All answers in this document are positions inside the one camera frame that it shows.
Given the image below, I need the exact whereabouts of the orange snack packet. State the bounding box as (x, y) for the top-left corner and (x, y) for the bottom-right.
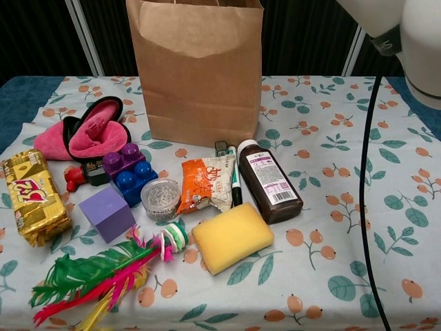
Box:
(176, 154), (238, 214)

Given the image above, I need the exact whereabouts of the clear tub of clips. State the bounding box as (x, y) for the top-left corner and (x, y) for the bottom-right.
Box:
(140, 177), (181, 223)

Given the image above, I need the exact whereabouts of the brown paper bag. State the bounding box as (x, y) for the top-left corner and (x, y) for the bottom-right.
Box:
(125, 0), (265, 148)

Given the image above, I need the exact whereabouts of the green white marker pen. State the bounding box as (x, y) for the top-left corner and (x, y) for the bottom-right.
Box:
(227, 146), (243, 208)

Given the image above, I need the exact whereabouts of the brown liquid bottle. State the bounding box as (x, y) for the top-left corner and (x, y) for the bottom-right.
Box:
(238, 139), (305, 225)

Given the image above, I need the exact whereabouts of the yellow sponge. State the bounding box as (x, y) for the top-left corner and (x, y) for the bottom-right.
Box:
(191, 202), (276, 276)

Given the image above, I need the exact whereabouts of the purple blue toy block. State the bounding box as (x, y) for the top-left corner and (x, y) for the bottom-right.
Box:
(102, 143), (159, 208)

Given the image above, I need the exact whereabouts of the purple foam cube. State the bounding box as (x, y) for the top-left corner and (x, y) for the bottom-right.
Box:
(79, 186), (136, 245)

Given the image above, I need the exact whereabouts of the black bottle red cap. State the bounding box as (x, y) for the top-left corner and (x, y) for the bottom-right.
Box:
(63, 159), (116, 192)

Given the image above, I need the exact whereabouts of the pink cloth black trim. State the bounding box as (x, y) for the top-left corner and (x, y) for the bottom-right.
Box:
(33, 95), (132, 162)

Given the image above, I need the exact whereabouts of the floral print tablecloth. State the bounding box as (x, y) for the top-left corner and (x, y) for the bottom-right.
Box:
(0, 75), (441, 331)

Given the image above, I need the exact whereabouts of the colourful feather shuttlecock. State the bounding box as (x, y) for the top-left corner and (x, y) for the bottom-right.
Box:
(29, 222), (189, 331)

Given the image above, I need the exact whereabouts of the gold foil biscuit pack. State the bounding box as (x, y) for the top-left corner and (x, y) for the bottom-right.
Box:
(2, 148), (72, 248)

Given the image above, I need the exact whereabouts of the blue table cover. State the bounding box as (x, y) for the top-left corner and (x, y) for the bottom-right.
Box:
(0, 75), (441, 154)

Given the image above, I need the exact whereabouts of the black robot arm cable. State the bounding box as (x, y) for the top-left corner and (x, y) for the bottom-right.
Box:
(357, 75), (393, 331)

